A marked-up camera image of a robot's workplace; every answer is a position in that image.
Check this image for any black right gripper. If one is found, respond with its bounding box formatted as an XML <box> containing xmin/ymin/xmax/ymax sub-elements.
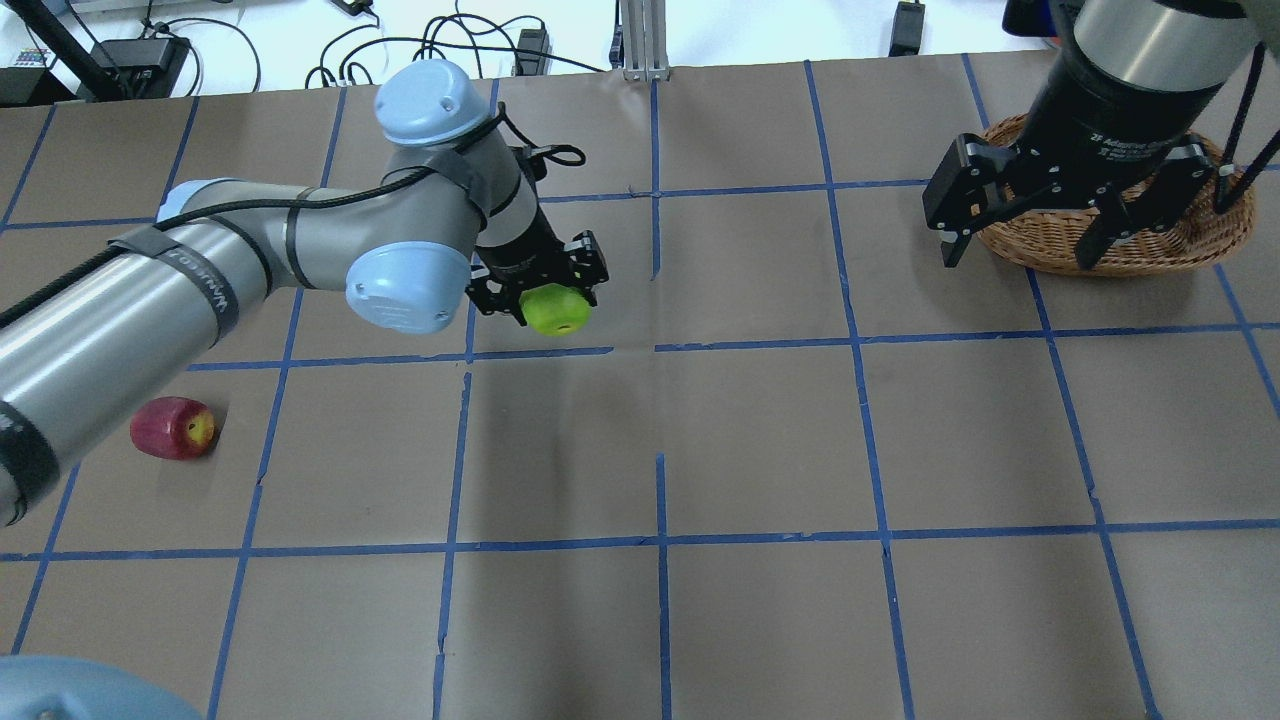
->
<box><xmin>922</xmin><ymin>50</ymin><xmax>1216</xmax><ymax>272</ymax></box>

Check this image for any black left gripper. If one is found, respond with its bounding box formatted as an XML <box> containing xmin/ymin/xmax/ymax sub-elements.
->
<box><xmin>466</xmin><ymin>210</ymin><xmax>611</xmax><ymax>327</ymax></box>

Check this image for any green apple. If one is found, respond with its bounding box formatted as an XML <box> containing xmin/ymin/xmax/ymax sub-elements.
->
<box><xmin>518</xmin><ymin>284</ymin><xmax>593</xmax><ymax>337</ymax></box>

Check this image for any red apple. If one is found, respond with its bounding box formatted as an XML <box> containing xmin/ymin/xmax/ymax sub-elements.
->
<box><xmin>128</xmin><ymin>396</ymin><xmax>218</xmax><ymax>461</ymax></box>

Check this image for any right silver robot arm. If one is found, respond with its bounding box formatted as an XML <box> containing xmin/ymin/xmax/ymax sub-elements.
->
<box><xmin>922</xmin><ymin>1</ymin><xmax>1265</xmax><ymax>272</ymax></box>

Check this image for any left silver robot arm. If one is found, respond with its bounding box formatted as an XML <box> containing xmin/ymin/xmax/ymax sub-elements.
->
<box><xmin>1</xmin><ymin>59</ymin><xmax>609</xmax><ymax>525</ymax></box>

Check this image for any wicker basket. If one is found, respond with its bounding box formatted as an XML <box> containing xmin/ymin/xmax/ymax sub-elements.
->
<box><xmin>975</xmin><ymin>132</ymin><xmax>1257</xmax><ymax>277</ymax></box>

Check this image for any aluminium frame post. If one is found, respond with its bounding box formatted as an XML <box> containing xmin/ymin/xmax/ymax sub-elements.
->
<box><xmin>611</xmin><ymin>1</ymin><xmax>671</xmax><ymax>82</ymax></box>

